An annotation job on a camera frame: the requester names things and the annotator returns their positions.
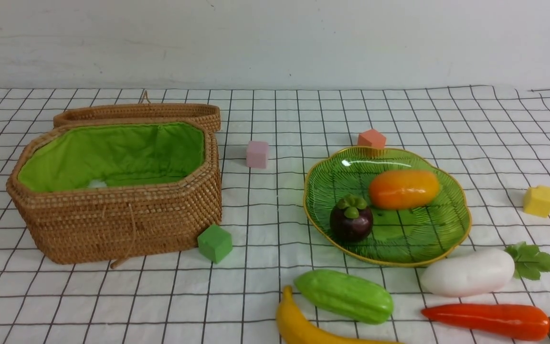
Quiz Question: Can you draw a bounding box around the green foam cube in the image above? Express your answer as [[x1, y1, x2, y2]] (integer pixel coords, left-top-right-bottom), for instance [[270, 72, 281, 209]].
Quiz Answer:
[[197, 224, 232, 264]]

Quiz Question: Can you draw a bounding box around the yellow banana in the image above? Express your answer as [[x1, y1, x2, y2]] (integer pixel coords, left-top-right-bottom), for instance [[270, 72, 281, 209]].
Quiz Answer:
[[275, 285, 389, 344]]

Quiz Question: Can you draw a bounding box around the woven rattan basket lid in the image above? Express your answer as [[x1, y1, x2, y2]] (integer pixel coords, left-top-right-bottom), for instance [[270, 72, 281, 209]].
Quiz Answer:
[[53, 91, 222, 132]]

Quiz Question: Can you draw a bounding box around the white radish with leaves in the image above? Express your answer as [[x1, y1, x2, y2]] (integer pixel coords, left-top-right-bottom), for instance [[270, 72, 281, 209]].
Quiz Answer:
[[419, 242, 550, 298]]

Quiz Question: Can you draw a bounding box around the orange mango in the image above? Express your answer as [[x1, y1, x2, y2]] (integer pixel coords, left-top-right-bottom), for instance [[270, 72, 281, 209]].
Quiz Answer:
[[368, 169, 441, 210]]

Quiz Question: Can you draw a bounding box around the green glass leaf plate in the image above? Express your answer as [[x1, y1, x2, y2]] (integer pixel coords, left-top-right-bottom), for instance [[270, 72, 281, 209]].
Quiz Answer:
[[303, 146, 472, 267]]

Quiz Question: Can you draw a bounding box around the woven rattan basket green lining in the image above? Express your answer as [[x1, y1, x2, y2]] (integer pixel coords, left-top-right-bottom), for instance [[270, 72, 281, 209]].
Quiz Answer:
[[6, 119, 222, 266]]

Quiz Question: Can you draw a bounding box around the pink foam cube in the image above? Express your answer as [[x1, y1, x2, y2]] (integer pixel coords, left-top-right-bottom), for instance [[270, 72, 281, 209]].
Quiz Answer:
[[246, 140, 269, 169]]

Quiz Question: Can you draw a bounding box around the green cucumber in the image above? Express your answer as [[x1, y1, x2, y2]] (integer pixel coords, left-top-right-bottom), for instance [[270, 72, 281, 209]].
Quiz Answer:
[[293, 269, 394, 324]]

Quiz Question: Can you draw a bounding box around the dark purple mangosteen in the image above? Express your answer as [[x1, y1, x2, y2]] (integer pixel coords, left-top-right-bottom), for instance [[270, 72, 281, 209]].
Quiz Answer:
[[329, 194, 373, 243]]

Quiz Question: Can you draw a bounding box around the white checkered tablecloth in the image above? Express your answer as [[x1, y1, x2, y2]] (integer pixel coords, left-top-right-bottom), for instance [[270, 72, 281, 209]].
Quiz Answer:
[[0, 86, 550, 344]]

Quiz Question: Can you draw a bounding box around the orange foam cube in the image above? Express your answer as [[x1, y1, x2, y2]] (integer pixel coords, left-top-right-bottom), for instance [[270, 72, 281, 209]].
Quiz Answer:
[[356, 129, 387, 150]]

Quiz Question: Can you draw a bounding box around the orange carrot with leaves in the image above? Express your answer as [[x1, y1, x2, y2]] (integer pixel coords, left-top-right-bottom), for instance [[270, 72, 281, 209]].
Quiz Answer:
[[421, 303, 550, 342]]

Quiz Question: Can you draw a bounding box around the yellow foam cube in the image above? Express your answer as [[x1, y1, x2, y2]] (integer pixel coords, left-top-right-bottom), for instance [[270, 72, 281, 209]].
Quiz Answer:
[[522, 185, 550, 218]]

